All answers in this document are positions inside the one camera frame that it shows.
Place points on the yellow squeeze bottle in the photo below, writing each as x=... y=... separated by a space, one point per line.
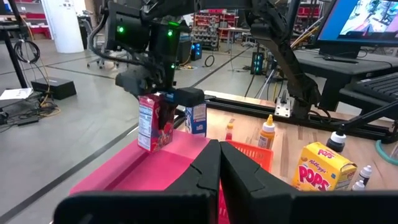
x=266 y=135

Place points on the black stand leg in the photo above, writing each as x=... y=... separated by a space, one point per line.
x=12 y=56

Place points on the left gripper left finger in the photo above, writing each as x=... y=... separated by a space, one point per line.
x=205 y=168

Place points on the orange mesh basket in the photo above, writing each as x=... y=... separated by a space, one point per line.
x=255 y=154

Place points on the white paper sheet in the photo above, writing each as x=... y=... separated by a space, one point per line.
x=15 y=93

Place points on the black floor box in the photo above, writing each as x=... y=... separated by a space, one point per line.
x=54 y=87

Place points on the dark-liquid small dropper bottle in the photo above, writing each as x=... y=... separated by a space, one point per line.
x=365 y=173

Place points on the red mini cereal box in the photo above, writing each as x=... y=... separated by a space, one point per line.
x=149 y=124

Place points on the blue Frosted Flakes box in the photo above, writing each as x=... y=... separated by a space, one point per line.
x=196 y=119

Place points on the laptop computer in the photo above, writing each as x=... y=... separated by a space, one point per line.
x=379 y=87

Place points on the large black white-capped bottle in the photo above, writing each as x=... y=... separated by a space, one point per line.
x=336 y=141

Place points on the blue-lit computer tower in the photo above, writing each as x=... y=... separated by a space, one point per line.
x=196 y=51
x=257 y=63

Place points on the yellow Corn Pops box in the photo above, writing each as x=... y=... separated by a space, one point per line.
x=320 y=169

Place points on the red mesh basket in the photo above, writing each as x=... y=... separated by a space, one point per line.
x=223 y=205

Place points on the black power adapter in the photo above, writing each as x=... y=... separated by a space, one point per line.
x=28 y=120

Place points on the black table frame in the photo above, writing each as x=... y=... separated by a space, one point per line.
x=242 y=107

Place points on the small red yellow-capped bottle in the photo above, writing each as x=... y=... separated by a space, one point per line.
x=229 y=133

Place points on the white pillar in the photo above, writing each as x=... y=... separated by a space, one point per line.
x=63 y=25

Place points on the red parts shelving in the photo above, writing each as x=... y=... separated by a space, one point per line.
x=211 y=28

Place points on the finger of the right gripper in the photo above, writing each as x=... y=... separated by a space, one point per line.
x=168 y=110

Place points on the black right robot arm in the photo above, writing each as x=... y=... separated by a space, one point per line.
x=276 y=46

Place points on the pink plastic tray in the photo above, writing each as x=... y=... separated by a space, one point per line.
x=155 y=168

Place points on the silver corner bracket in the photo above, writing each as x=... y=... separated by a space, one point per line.
x=283 y=105

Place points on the black desk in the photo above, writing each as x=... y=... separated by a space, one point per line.
x=342 y=68

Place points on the computer monitor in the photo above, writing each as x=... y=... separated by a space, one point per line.
x=357 y=18

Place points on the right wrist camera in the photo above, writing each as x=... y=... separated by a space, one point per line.
x=189 y=97

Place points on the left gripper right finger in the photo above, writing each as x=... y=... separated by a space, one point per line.
x=245 y=186

